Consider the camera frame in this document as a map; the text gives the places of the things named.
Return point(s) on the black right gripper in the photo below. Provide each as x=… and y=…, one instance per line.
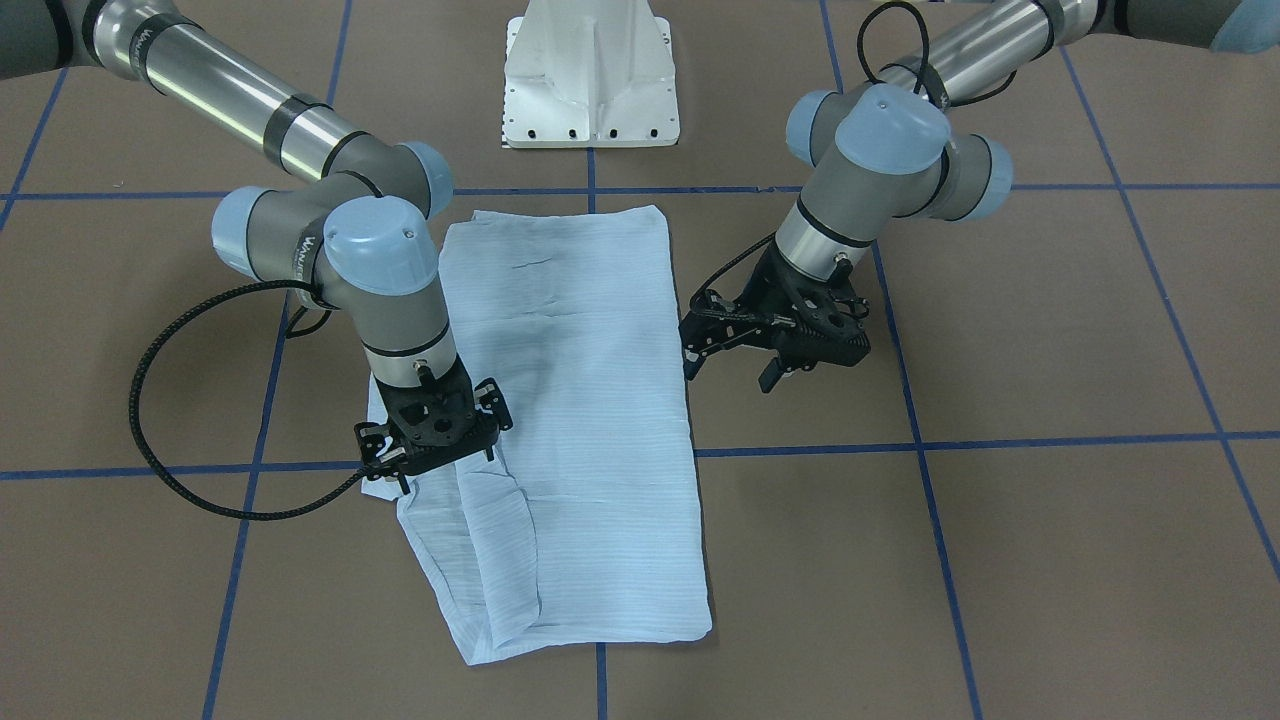
x=494, y=404

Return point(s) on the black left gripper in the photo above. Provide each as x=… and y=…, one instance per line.
x=762, y=287

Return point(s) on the light blue button shirt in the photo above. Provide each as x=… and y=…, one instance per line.
x=586, y=525

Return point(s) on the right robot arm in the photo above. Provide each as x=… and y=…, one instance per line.
x=351, y=237

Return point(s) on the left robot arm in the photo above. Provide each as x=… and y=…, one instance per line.
x=886, y=149

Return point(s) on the white camera mast base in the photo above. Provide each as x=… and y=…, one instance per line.
x=589, y=75

